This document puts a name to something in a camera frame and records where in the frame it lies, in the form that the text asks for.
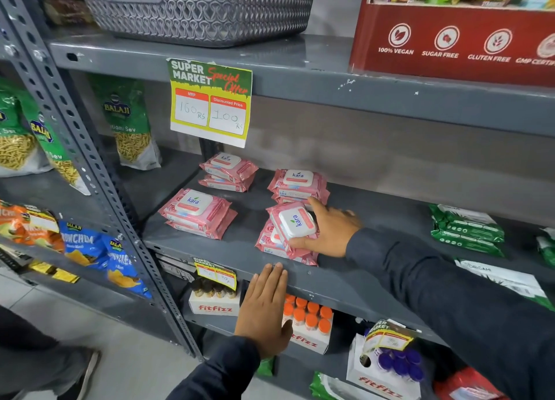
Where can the person's leg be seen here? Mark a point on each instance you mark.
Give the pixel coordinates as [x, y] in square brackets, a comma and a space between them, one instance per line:
[30, 356]

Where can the brown snack packet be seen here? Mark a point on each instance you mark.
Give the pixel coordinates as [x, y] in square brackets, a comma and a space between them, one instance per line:
[65, 5]

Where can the cluster of orange capped bottles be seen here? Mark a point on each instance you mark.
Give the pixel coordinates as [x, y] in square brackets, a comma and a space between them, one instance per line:
[310, 315]

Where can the cluster of brown bottles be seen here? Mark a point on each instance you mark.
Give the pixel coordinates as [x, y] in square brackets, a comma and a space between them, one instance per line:
[208, 288]

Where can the red cardboard display box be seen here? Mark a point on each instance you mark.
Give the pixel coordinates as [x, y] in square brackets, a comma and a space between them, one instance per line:
[455, 44]

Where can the person's left thumb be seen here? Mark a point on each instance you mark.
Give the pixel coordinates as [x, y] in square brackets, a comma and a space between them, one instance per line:
[287, 332]

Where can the large green yellow offer sign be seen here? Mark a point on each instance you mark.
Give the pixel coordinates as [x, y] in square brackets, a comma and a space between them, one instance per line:
[210, 102]

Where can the white box of orange bottles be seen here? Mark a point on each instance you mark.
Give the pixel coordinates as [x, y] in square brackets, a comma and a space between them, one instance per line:
[310, 341]

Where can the blue chips packet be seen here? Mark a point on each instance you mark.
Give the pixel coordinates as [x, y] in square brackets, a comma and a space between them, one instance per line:
[82, 243]
[125, 269]

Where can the white green wipes pack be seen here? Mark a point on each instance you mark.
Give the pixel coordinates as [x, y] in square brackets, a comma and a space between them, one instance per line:
[507, 280]

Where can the green white packet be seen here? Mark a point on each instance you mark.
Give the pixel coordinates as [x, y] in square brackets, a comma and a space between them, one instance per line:
[334, 389]

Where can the person's dark shoe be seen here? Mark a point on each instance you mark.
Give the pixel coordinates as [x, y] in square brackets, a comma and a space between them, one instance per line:
[84, 373]

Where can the white box of brown bottles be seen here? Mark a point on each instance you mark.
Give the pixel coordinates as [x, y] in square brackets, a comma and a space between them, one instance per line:
[214, 307]

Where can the grey plastic lattice basket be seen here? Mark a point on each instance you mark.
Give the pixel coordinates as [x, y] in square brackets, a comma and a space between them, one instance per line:
[195, 9]

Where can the person's left forearm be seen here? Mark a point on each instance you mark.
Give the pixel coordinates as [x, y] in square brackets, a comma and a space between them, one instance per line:
[221, 373]

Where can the group of pink wipes packs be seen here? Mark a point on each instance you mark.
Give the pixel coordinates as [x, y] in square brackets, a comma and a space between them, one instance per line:
[195, 209]

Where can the person's right thumb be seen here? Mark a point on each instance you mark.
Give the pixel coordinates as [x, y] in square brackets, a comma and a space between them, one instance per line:
[303, 243]

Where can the person's left hand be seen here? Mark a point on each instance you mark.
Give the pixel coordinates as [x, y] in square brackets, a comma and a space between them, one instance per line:
[262, 321]

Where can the green snack packet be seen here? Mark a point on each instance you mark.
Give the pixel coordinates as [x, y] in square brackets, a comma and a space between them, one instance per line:
[13, 139]
[128, 122]
[54, 152]

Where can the person's left middle finger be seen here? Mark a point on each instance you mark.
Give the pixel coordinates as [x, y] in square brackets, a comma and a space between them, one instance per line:
[273, 282]

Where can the yellow shelf label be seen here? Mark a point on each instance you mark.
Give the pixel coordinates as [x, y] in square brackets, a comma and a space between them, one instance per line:
[41, 267]
[43, 220]
[66, 276]

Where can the grey metal shelf rack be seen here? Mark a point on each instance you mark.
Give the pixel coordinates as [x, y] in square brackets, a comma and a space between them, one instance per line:
[47, 187]
[347, 282]

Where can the person's left little finger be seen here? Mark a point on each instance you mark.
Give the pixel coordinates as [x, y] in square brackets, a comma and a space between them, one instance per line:
[253, 290]

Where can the small green packet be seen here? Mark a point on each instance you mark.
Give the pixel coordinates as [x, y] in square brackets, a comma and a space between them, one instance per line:
[266, 367]

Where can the cluster of purple capped bottles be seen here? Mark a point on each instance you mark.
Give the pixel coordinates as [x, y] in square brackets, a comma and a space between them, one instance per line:
[401, 363]

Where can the white shelf edge label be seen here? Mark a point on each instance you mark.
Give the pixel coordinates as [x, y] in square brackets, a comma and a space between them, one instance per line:
[175, 268]

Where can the orange snack packet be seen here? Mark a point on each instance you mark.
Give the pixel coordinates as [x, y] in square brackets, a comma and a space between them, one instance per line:
[15, 224]

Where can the person's right hand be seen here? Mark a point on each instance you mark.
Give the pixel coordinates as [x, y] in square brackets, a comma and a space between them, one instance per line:
[336, 233]

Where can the red packet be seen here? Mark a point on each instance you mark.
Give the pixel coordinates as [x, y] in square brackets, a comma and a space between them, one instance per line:
[468, 386]

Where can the person's right forearm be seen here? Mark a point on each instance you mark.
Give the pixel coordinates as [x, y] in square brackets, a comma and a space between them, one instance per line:
[455, 308]

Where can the pink wipes packet white lid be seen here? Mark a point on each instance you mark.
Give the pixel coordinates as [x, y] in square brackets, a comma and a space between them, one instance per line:
[297, 223]

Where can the white box of purple bottles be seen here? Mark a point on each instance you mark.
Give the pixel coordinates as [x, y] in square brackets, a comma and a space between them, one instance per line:
[373, 382]

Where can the small yellow price tag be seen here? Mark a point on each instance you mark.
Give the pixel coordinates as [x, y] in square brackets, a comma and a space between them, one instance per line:
[215, 274]
[386, 337]

